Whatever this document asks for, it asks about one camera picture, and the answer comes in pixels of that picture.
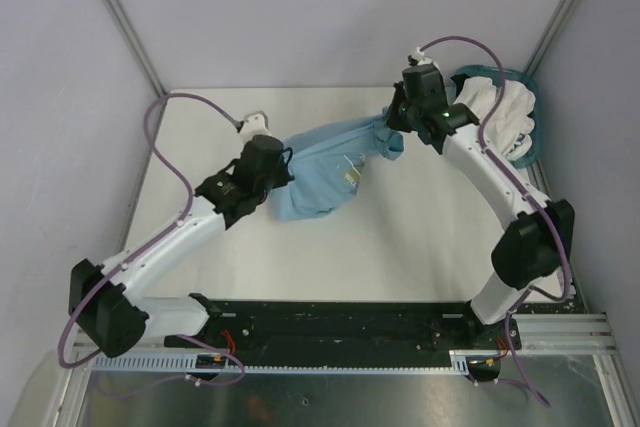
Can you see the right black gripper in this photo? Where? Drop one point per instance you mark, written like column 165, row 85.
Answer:
column 393, row 118

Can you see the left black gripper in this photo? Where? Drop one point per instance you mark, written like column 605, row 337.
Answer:
column 282, row 176

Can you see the light blue t shirt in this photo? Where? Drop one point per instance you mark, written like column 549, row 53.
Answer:
column 328, row 163

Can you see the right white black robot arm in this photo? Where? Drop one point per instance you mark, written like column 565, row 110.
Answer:
column 537, row 232

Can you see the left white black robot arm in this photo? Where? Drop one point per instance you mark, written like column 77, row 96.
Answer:
column 109, row 301

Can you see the black t shirt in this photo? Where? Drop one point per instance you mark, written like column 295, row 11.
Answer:
column 458, row 81

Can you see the teal laundry basket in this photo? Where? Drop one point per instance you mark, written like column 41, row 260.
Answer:
column 494, row 74

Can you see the white t shirt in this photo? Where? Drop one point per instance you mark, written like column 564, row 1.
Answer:
column 511, row 125

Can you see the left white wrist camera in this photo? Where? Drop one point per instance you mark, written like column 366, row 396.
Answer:
column 254, row 124

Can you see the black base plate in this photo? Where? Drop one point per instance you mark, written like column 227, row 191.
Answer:
column 345, row 329

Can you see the right aluminium frame post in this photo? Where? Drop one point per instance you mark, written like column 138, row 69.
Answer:
column 553, row 29

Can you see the aluminium frame post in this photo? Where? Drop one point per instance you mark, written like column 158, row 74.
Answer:
column 553, row 29
column 132, row 41

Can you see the left aluminium frame post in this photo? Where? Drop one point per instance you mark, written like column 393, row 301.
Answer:
column 132, row 41

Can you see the grey slotted cable duct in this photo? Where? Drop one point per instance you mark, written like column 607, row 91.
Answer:
column 447, row 363

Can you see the aluminium front rail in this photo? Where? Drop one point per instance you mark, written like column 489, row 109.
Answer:
column 537, row 331

